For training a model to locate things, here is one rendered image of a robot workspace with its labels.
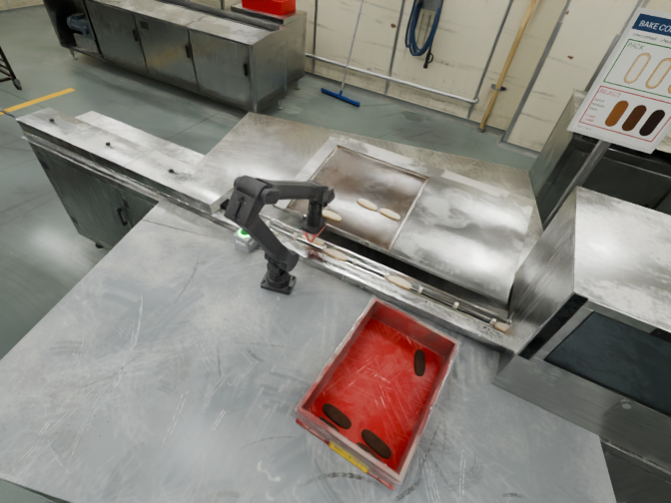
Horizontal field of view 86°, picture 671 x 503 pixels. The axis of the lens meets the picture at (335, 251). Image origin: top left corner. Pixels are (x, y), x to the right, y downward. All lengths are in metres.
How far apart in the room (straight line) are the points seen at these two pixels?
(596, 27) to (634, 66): 2.60
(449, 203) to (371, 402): 0.97
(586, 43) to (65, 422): 4.51
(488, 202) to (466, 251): 0.32
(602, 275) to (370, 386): 0.70
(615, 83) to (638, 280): 0.94
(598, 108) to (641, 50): 0.22
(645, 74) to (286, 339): 1.63
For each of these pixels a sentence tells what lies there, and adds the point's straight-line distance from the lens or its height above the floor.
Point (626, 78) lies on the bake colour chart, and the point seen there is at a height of 1.51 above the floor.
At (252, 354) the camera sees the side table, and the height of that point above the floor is 0.82.
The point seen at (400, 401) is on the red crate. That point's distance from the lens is 1.22.
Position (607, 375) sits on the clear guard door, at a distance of 1.23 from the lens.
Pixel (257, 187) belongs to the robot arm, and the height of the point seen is 1.34.
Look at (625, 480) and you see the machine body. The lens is 1.68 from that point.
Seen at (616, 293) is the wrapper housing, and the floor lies 1.30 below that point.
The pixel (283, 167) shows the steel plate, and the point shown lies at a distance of 2.03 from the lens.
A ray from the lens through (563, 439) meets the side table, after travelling 1.40.
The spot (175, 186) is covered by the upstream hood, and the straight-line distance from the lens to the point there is 1.76.
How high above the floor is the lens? 1.91
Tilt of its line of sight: 45 degrees down
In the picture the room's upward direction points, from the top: 8 degrees clockwise
